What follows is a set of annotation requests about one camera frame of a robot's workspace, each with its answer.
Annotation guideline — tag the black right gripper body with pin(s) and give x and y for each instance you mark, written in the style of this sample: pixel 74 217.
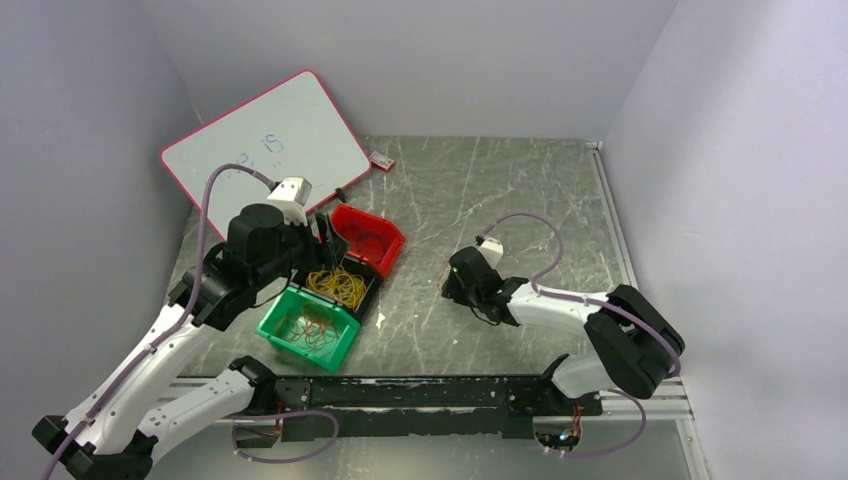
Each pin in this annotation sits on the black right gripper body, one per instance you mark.
pixel 454 289

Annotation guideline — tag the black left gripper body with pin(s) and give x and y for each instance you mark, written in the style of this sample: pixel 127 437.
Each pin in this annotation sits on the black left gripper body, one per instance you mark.
pixel 299 250

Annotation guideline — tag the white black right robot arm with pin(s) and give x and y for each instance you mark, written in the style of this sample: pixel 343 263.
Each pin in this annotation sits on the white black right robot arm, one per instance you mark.
pixel 633 347

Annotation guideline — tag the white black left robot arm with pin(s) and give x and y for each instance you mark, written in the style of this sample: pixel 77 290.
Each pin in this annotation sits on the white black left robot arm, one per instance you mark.
pixel 122 430

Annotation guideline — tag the black plastic bin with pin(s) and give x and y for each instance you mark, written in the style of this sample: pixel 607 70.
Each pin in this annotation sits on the black plastic bin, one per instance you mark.
pixel 353 287

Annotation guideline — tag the red plastic bin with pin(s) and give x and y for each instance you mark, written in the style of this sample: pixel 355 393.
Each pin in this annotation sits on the red plastic bin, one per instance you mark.
pixel 371 238

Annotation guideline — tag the green plastic bin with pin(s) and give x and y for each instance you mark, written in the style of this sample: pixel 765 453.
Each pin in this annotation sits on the green plastic bin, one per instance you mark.
pixel 309 327

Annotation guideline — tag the small red white box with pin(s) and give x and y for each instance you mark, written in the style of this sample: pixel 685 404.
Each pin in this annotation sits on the small red white box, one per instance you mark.
pixel 381 161

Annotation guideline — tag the pink framed whiteboard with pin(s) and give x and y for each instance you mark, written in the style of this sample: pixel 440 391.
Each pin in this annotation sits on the pink framed whiteboard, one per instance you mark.
pixel 294 129

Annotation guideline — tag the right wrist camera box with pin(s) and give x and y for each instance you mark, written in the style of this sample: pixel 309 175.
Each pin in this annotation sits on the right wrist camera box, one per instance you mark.
pixel 490 248

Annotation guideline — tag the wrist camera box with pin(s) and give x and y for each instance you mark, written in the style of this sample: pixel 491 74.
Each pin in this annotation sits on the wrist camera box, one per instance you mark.
pixel 290 197
pixel 490 248

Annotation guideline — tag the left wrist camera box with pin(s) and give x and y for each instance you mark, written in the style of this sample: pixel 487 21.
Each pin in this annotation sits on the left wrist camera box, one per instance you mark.
pixel 290 197

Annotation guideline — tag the black base frame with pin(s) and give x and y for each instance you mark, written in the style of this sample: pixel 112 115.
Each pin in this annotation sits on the black base frame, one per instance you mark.
pixel 507 405

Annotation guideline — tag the aluminium table edge rail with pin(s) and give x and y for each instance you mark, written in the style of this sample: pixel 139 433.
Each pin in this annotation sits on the aluminium table edge rail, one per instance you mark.
pixel 611 214

